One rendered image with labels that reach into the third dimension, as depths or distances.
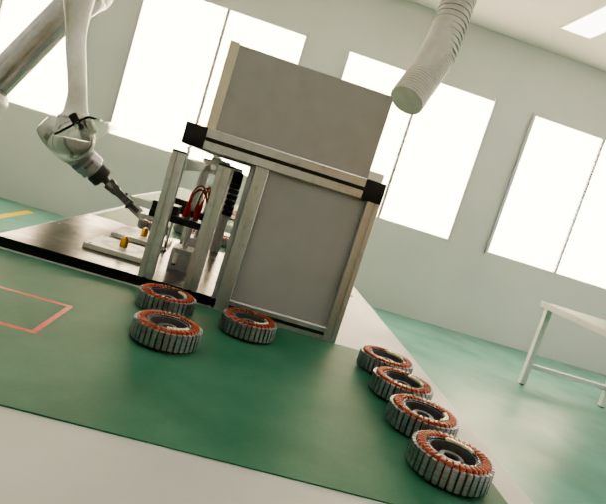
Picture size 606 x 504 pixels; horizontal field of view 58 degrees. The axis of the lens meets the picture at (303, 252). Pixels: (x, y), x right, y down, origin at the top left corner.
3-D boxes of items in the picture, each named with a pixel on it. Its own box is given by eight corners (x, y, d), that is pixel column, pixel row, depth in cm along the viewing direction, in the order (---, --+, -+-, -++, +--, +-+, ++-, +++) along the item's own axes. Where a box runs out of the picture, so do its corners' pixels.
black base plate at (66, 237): (-9, 244, 116) (-6, 233, 115) (87, 219, 179) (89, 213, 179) (208, 305, 121) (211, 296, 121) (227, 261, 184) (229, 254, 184)
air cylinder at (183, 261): (165, 267, 135) (172, 246, 135) (170, 262, 143) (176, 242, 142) (186, 273, 136) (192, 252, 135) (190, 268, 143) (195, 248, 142)
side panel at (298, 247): (212, 309, 119) (255, 165, 115) (214, 306, 122) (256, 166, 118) (334, 344, 122) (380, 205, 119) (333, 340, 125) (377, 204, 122)
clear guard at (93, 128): (53, 134, 114) (60, 106, 113) (89, 141, 138) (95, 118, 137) (206, 182, 118) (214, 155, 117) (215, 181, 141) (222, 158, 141)
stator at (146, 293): (143, 315, 99) (148, 296, 99) (128, 296, 109) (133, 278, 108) (200, 323, 105) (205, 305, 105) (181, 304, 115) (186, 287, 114)
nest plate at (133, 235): (110, 235, 153) (111, 231, 153) (123, 230, 168) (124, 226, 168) (163, 250, 155) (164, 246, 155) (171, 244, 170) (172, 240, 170)
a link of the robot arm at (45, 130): (66, 168, 183) (72, 168, 172) (28, 133, 176) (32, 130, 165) (90, 146, 186) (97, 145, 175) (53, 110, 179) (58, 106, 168)
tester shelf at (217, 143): (180, 142, 114) (186, 120, 113) (211, 154, 181) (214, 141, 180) (380, 205, 119) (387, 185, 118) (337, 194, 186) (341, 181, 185)
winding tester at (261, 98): (205, 129, 124) (231, 39, 122) (219, 141, 167) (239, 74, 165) (367, 181, 129) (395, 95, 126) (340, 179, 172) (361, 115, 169)
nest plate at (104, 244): (82, 246, 129) (83, 241, 129) (100, 239, 144) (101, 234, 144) (145, 264, 131) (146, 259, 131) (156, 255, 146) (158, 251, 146)
